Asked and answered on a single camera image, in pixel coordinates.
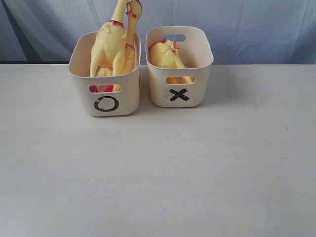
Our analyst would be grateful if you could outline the cream bin marked X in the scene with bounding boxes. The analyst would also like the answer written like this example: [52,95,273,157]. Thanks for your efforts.
[146,26,214,108]

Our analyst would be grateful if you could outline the yellow rubber chicken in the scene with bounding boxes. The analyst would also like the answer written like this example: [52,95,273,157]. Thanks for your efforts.
[89,0,127,77]
[95,0,143,93]

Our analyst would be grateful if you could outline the cream bin marked O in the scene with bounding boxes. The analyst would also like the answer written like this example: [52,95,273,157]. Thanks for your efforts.
[68,32,141,117]

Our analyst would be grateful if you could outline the grey backdrop curtain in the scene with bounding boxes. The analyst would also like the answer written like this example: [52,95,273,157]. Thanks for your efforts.
[0,0,316,64]

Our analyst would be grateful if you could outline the headless yellow chicken body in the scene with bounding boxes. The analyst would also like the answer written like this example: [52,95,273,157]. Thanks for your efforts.
[149,38,194,84]

